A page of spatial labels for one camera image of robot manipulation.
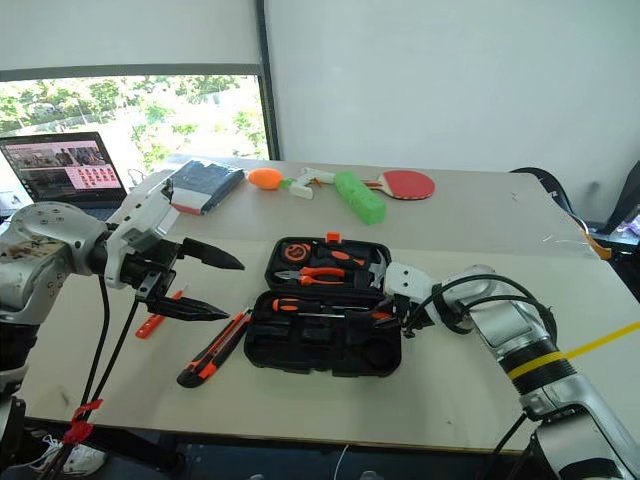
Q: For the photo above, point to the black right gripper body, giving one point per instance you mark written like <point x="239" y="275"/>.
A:
<point x="406" y="312"/>

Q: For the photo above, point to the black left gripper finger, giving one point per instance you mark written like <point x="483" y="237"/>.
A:
<point x="190" y="310"/>
<point x="210" y="256"/>

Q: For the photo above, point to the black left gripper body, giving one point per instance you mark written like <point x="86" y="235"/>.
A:
<point x="147" y="267"/>

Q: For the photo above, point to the orange tester pen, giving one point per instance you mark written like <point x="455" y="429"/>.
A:
<point x="149" y="327"/>

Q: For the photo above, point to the black orange utility knife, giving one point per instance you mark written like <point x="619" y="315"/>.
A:
<point x="215" y="350"/>

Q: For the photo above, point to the black plastic tool case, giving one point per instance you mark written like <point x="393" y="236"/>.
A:
<point x="310" y="345"/>

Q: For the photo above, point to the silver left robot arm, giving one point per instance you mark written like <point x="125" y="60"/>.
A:
<point x="45" y="240"/>

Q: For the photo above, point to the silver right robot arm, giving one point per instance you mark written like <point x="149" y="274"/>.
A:
<point x="505" y="320"/>

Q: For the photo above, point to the black packaged book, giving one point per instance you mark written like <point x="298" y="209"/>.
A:
<point x="210" y="187"/>

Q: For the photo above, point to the orange black tape measure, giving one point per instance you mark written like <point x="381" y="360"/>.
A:
<point x="295" y="251"/>

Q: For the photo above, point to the orange carrot toy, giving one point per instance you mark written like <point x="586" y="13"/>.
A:
<point x="265" y="179"/>

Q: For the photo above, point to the white plastic spray toy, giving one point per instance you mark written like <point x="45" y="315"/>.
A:
<point x="307" y="182"/>

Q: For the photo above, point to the green foam block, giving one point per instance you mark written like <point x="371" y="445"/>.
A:
<point x="360" y="197"/>

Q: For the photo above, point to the red table tennis paddle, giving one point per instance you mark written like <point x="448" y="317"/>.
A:
<point x="407" y="184"/>

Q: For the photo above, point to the black laptop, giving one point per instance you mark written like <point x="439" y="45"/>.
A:
<point x="60" y="165"/>

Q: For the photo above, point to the white shoe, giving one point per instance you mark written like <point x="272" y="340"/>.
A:
<point x="80" y="457"/>

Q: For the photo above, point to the black office chair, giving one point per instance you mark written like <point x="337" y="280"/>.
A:
<point x="555" y="187"/>

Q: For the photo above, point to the white roller blind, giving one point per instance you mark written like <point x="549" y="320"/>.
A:
<point x="125" y="30"/>

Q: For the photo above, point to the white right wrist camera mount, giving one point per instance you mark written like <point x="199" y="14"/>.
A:
<point x="407" y="282"/>

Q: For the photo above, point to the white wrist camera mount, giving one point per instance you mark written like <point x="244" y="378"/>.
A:
<point x="407" y="282"/>
<point x="145" y="210"/>

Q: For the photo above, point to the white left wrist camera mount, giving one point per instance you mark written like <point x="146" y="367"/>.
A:
<point x="145" y="210"/>

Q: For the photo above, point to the dark window frame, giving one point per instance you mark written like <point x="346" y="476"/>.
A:
<point x="267" y="90"/>

